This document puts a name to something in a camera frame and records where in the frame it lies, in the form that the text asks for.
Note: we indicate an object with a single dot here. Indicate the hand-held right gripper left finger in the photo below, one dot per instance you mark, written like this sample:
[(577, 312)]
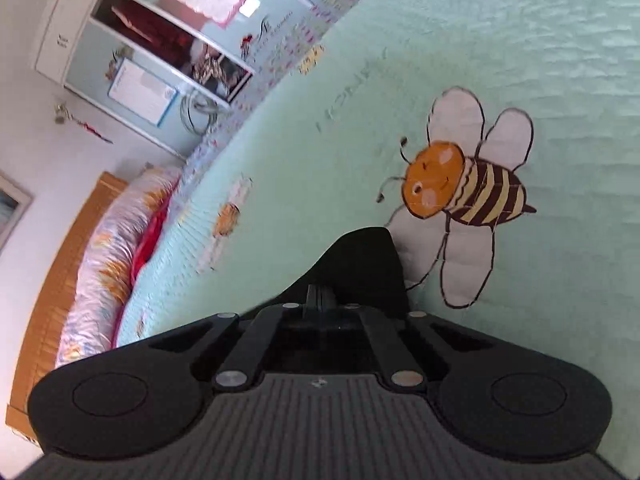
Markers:
[(311, 310)]

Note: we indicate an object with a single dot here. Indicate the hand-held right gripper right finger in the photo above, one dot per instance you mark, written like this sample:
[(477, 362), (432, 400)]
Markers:
[(330, 310)]

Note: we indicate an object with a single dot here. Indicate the black pants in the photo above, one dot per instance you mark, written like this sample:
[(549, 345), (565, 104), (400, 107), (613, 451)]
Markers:
[(360, 265)]

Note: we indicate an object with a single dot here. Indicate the pile of patterned clothes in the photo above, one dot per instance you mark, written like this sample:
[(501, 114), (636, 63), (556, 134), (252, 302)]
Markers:
[(215, 72)]

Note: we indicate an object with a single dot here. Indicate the hanging red clothes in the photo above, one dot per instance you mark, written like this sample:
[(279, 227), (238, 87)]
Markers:
[(145, 25)]

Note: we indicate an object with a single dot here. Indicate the red blanket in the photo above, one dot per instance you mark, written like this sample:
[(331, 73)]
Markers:
[(145, 245)]

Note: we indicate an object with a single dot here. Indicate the floral folded quilt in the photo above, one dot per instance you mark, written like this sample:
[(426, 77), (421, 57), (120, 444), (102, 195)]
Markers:
[(105, 265)]

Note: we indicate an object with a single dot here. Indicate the mint quilted bee bedspread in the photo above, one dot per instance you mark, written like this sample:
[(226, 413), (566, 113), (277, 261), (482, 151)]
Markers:
[(400, 85)]

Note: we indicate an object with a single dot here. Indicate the heart print bed sheet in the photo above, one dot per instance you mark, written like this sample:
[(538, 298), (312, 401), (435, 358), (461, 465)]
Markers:
[(280, 65)]

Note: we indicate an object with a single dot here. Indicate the wooden headboard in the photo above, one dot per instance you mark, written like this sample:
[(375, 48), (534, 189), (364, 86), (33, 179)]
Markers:
[(55, 300)]

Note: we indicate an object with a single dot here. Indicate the blue bordered poster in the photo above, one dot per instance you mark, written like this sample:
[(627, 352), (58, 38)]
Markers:
[(140, 90)]

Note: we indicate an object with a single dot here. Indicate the framed wedding photo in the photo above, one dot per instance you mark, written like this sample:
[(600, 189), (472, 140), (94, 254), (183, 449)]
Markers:
[(10, 210)]

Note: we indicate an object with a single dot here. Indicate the sliding door wardrobe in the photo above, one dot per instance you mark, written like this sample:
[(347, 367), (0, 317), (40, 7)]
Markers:
[(90, 60)]

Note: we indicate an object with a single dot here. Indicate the red hanging wall ornament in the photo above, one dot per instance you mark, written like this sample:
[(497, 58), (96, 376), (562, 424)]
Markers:
[(85, 122)]

